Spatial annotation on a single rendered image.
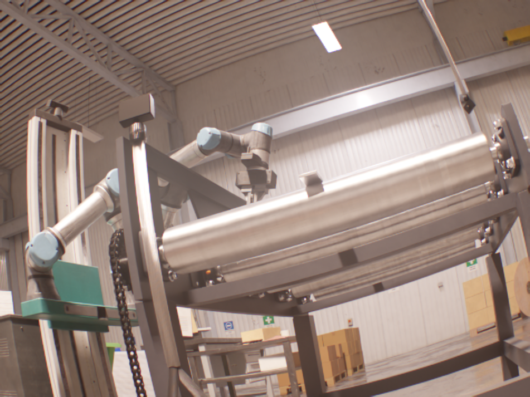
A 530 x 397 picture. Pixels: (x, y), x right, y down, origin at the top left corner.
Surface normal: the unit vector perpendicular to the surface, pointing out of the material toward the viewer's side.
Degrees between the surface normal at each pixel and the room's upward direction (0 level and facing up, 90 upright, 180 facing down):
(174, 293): 90
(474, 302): 90
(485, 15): 90
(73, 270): 90
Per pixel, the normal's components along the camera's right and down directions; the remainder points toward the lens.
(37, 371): 0.83, -0.32
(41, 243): 0.42, -0.29
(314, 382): -0.38, -0.24
